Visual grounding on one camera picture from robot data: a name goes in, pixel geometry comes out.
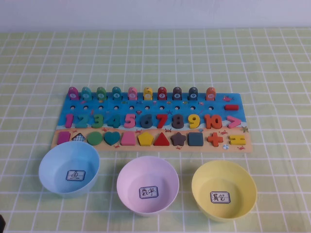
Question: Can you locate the orange fish marked 10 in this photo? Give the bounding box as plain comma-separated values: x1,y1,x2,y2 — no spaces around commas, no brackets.
206,86,217,100

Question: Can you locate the pink number 5 piece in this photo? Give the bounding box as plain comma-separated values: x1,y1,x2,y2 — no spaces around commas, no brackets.
123,113,137,129

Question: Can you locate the orange plus sign piece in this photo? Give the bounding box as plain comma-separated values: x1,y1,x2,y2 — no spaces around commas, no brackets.
207,132,224,147

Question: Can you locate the white label in pink bowl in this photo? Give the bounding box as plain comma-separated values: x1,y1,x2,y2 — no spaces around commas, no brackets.
138,186,158,200

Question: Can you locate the brown star piece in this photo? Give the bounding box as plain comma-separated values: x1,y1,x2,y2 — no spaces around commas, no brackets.
170,132,187,147

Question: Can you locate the yellow number 9 piece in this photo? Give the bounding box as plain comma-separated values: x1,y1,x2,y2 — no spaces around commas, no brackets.
188,114,201,129

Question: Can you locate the light blue plastic bowl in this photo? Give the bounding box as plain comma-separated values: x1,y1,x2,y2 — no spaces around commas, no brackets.
38,141,101,199

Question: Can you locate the magenta fish marked 1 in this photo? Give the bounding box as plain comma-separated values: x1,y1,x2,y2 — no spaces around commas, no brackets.
68,86,80,100

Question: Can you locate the green fish marked 3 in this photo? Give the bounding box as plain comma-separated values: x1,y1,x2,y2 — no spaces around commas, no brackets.
96,86,107,100

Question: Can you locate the green number 3 piece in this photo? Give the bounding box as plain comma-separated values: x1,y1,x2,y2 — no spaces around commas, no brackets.
91,114,104,129

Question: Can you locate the yellow plastic bowl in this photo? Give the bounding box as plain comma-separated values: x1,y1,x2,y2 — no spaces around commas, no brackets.
191,159,258,223

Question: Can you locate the white label in yellow bowl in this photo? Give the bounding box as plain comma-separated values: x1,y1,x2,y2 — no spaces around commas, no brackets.
210,191,231,204

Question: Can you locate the red triangle piece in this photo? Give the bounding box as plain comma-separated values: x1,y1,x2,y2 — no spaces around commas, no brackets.
153,132,171,146

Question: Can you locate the slate fish marked 9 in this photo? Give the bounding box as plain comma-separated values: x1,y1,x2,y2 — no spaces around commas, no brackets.
188,86,199,100

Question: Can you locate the slate number 6 piece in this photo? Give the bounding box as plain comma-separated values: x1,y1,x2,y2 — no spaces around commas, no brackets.
140,114,154,129

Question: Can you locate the teal number 2 piece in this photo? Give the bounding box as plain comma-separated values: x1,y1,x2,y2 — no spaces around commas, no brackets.
74,114,88,129

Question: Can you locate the brown number 8 piece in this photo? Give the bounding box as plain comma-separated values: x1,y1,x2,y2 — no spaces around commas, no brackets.
172,114,185,129

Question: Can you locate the pink plastic bowl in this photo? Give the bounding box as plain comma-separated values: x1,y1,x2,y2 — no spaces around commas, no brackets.
116,155,180,217

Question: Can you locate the pink trapezoid piece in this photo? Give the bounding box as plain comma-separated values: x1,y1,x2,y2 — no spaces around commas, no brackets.
121,132,136,146

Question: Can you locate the green circle piece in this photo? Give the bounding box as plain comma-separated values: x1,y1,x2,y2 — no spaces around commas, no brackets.
87,132,103,146

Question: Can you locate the teal number 4 piece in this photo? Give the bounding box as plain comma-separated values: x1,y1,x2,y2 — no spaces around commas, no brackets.
106,114,121,128

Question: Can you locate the slate square piece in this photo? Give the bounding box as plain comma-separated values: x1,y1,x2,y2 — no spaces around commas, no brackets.
187,132,204,147

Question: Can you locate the red number 7 piece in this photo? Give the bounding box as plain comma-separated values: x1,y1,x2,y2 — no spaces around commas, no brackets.
156,114,169,129

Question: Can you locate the teal fish marked 4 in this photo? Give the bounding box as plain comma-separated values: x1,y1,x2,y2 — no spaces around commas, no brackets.
111,86,122,100

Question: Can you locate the red fish marked 7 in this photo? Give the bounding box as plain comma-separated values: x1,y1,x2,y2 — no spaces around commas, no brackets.
157,86,168,100

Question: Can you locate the blue beach puzzle board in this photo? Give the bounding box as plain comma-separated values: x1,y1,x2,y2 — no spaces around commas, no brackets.
50,92,253,154

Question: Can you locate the teal heart piece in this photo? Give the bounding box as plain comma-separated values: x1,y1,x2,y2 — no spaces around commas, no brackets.
104,131,121,146

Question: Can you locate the orange number 10 piece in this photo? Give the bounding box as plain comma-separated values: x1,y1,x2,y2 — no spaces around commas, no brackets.
204,114,223,129

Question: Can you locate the yellow equals sign piece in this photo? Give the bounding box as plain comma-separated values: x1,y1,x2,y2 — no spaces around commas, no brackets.
229,135,246,146

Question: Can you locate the magenta rectangle piece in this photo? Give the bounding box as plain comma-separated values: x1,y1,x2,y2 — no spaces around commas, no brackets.
57,131,71,145

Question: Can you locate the green checkered tablecloth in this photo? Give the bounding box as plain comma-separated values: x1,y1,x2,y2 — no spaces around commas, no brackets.
0,26,311,233

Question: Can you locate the teal fish marked 2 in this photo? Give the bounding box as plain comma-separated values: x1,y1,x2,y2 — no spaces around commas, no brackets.
81,86,92,100

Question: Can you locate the pink greater-than sign piece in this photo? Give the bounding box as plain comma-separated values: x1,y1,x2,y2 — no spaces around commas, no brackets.
226,116,242,129

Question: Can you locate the white label in blue bowl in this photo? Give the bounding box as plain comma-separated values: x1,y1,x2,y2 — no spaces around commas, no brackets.
66,169,86,182

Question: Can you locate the yellow pentagon piece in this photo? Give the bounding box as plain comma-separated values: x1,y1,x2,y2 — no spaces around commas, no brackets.
138,132,155,146

